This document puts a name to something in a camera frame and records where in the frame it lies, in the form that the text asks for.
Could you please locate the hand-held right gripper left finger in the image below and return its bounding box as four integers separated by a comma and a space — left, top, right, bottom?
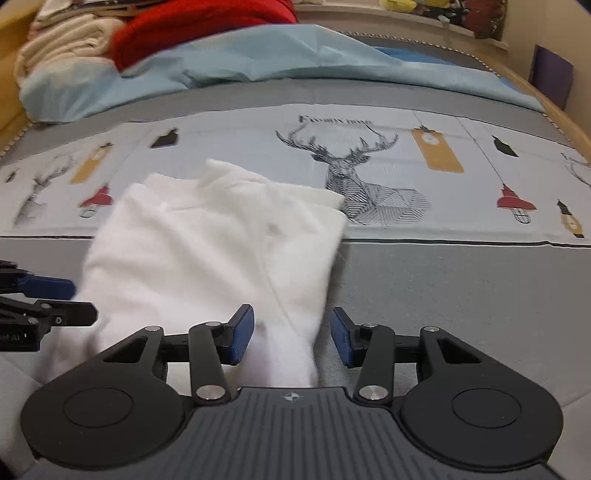
99, 304, 256, 407

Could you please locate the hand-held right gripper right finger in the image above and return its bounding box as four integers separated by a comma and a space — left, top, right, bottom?
330, 307, 481, 406

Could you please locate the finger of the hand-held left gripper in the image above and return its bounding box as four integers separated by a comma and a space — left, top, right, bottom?
0, 261, 77, 301
0, 298, 99, 328

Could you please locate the white garment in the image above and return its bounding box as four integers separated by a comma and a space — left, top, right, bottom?
39, 159, 348, 388

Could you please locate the cream folded blanket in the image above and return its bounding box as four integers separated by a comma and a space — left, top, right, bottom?
14, 14, 125, 88

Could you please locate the navy trimmed folded quilt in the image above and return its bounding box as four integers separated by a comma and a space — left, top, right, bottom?
32, 0, 139, 28

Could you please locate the light blue sheet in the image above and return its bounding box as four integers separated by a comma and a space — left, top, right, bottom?
21, 23, 546, 125

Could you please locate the red blanket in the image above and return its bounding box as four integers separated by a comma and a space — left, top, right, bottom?
111, 0, 298, 72

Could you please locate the purple board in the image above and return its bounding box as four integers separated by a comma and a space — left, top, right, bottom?
531, 44, 575, 112

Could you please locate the red cushion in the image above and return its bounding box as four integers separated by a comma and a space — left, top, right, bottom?
466, 0, 504, 40

